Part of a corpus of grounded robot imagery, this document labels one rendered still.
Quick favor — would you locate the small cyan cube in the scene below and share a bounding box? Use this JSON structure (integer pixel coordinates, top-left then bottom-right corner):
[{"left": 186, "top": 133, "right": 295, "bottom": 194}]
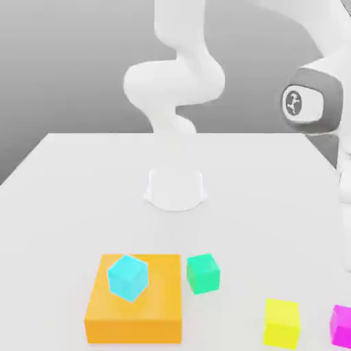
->
[{"left": 107, "top": 254, "right": 149, "bottom": 303}]

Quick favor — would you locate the small magenta cube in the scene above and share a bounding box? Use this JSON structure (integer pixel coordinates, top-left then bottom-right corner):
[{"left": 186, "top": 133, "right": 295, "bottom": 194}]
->
[{"left": 328, "top": 304, "right": 351, "bottom": 350}]

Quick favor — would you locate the small yellow cube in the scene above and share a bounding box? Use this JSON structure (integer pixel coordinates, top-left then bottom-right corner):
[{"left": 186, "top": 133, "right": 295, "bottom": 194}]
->
[{"left": 263, "top": 298, "right": 302, "bottom": 351}]

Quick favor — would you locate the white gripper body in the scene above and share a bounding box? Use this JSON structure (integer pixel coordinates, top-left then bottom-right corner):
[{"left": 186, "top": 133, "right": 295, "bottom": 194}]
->
[{"left": 341, "top": 203, "right": 351, "bottom": 274}]

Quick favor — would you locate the small green cube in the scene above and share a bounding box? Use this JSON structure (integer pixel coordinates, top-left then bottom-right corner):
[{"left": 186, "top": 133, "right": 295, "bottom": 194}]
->
[{"left": 186, "top": 252, "right": 221, "bottom": 296}]

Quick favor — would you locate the large orange box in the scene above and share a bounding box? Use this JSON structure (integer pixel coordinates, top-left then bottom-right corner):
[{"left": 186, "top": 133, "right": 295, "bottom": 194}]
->
[{"left": 84, "top": 253, "right": 182, "bottom": 344}]

